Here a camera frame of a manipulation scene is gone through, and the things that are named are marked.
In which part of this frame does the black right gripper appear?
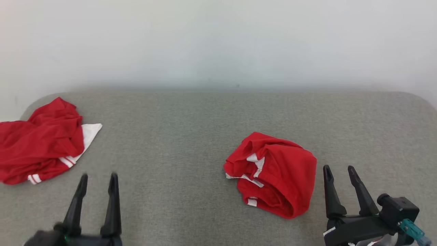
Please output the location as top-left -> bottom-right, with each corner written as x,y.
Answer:
323,165 -> 398,246

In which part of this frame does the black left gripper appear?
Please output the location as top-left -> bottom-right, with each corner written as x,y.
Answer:
24,173 -> 123,246

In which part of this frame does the red shorts white band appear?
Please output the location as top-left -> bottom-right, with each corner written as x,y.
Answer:
223,132 -> 318,219

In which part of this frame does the red basketball jersey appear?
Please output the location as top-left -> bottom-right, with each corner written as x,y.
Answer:
0,97 -> 103,186

